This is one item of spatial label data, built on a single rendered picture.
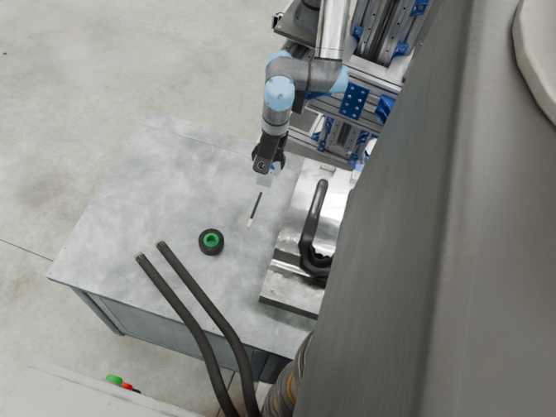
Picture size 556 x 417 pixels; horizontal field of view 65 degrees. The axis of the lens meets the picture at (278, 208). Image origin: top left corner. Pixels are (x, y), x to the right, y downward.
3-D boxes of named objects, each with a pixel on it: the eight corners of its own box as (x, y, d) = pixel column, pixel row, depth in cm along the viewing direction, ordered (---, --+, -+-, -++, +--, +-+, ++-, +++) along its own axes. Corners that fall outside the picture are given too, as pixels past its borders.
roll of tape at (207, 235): (194, 241, 139) (193, 237, 136) (215, 228, 142) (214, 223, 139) (208, 260, 136) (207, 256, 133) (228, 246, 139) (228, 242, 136)
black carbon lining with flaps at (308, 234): (317, 180, 147) (322, 164, 139) (362, 194, 146) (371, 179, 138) (288, 272, 130) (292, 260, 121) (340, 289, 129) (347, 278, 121)
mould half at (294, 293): (301, 172, 156) (307, 150, 144) (371, 194, 155) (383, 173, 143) (258, 301, 132) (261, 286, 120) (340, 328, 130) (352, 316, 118)
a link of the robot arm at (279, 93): (296, 74, 109) (295, 98, 105) (290, 103, 119) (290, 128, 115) (265, 70, 109) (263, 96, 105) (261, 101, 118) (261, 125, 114)
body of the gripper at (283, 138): (287, 143, 133) (292, 117, 122) (279, 165, 129) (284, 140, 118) (263, 136, 133) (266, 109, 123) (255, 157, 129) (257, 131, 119)
